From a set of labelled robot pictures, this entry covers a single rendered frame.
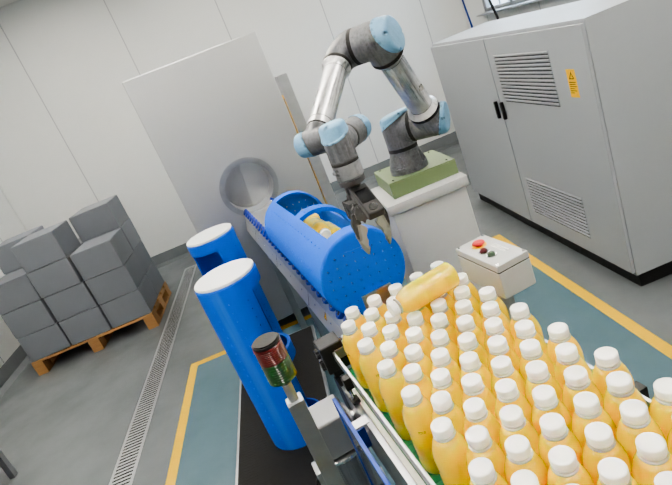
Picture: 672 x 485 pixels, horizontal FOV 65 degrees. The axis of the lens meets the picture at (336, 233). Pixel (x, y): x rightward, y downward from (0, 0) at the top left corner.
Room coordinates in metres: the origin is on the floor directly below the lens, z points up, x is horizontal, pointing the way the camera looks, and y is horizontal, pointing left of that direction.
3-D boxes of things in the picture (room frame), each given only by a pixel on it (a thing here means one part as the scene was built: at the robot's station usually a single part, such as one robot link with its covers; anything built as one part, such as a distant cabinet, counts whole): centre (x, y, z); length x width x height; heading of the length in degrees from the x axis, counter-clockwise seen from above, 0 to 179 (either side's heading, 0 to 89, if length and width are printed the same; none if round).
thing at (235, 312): (2.18, 0.52, 0.59); 0.28 x 0.28 x 0.88
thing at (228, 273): (2.18, 0.52, 1.03); 0.28 x 0.28 x 0.01
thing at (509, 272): (1.31, -0.37, 1.05); 0.20 x 0.10 x 0.10; 13
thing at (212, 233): (2.98, 0.69, 1.03); 0.28 x 0.28 x 0.01
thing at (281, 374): (0.99, 0.22, 1.18); 0.06 x 0.06 x 0.05
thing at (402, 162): (2.00, -0.36, 1.26); 0.15 x 0.15 x 0.10
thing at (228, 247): (2.98, 0.69, 0.59); 0.28 x 0.28 x 0.88
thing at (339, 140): (1.36, -0.09, 1.52); 0.09 x 0.08 x 0.11; 146
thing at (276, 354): (0.99, 0.22, 1.23); 0.06 x 0.06 x 0.04
